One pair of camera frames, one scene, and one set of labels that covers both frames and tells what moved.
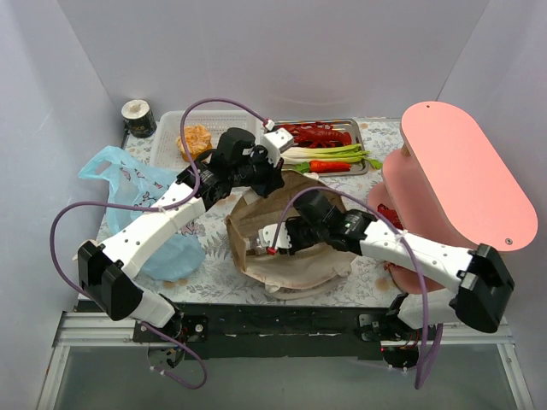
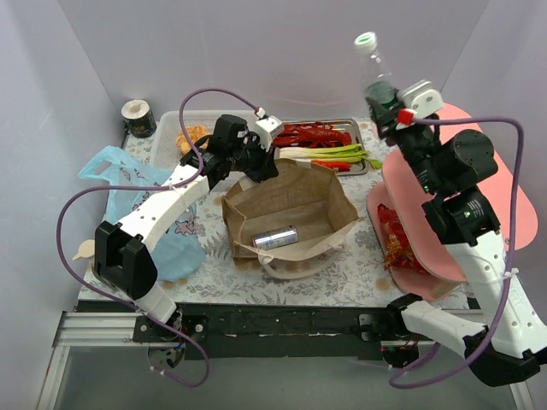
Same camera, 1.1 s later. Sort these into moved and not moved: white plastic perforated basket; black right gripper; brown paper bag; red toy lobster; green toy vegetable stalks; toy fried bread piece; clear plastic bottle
Moved: brown paper bag; black right gripper; clear plastic bottle
Not moved: red toy lobster; white plastic perforated basket; toy fried bread piece; green toy vegetable stalks
